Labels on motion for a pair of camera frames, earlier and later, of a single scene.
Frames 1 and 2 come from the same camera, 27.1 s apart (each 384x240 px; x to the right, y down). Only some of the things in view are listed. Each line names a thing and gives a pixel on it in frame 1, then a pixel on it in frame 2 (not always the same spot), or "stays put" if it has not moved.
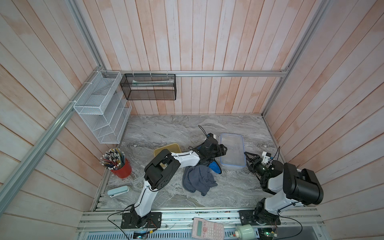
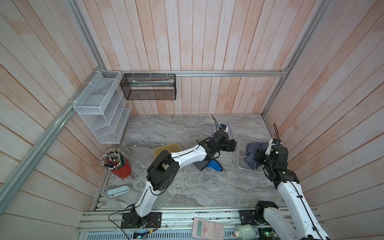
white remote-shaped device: x=116 y=191 stays put
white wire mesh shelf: x=105 y=107 stays put
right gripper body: x=262 y=171 -> x=262 y=158
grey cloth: x=197 y=177 -> x=251 y=149
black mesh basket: x=149 y=86 stays put
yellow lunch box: x=172 y=148 stays put
